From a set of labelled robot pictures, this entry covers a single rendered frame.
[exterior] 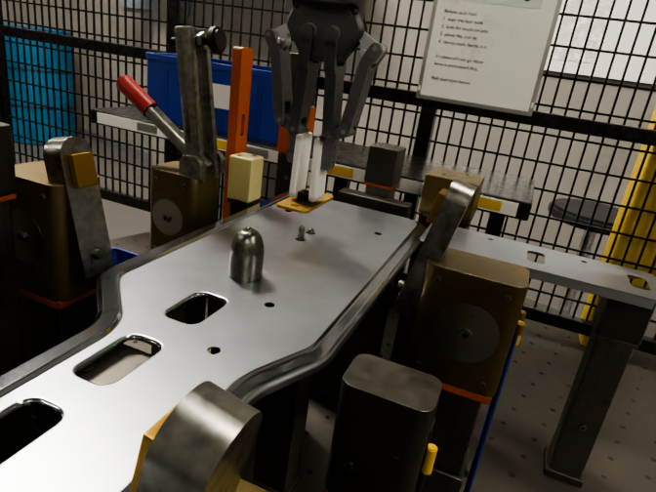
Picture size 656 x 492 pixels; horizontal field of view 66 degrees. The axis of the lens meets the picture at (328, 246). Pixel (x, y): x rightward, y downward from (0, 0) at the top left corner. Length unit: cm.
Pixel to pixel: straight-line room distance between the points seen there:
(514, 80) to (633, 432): 65
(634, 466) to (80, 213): 82
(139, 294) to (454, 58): 80
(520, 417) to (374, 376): 56
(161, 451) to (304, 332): 26
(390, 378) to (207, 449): 25
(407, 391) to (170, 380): 17
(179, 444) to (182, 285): 32
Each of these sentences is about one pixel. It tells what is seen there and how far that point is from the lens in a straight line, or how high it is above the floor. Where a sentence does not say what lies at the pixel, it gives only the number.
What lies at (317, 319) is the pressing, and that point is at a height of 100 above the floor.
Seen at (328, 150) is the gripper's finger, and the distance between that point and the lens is 56.
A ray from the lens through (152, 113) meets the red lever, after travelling 67.
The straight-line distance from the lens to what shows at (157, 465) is 17.
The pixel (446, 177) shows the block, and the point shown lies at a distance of 78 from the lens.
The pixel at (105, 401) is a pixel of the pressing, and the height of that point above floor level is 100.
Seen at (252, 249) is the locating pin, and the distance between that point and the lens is 47.
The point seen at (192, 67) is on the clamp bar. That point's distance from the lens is 62.
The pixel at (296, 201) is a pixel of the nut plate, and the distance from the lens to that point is 57.
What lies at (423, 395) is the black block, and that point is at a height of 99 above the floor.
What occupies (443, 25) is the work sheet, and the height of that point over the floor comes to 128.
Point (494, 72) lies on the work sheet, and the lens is 107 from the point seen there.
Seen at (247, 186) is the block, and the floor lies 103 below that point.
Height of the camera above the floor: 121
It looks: 21 degrees down
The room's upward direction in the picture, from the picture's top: 8 degrees clockwise
